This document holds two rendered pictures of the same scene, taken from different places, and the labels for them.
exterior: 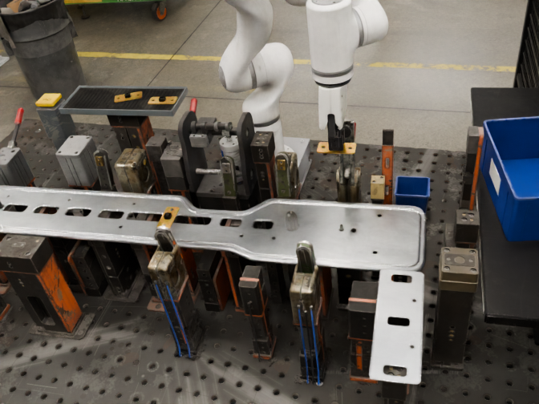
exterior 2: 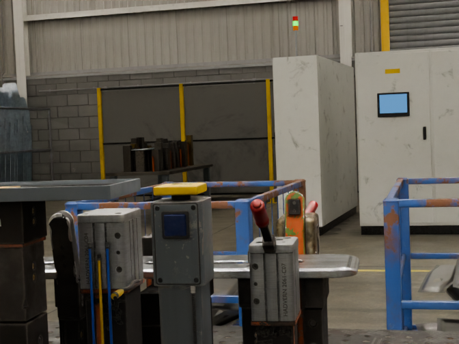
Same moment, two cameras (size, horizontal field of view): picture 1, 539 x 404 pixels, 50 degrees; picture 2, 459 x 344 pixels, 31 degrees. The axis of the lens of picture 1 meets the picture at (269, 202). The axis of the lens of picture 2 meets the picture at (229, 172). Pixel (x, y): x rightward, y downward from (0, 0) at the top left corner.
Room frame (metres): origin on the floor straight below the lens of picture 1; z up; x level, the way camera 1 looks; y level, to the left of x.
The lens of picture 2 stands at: (2.78, 0.55, 1.23)
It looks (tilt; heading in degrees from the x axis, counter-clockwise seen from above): 3 degrees down; 172
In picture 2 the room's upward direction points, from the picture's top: 2 degrees counter-clockwise
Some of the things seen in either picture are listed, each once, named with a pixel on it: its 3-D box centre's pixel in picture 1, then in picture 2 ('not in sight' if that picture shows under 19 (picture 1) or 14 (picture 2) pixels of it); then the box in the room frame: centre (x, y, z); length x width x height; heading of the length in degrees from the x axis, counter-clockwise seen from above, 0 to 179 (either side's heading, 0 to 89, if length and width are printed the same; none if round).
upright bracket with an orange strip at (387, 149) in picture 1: (387, 206); not in sight; (1.16, -0.31, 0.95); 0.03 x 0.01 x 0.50; 72
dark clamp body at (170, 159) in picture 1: (188, 200); not in sight; (1.39, 0.24, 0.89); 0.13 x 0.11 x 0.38; 162
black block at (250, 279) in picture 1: (259, 315); not in sight; (0.94, 0.07, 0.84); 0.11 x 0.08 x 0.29; 162
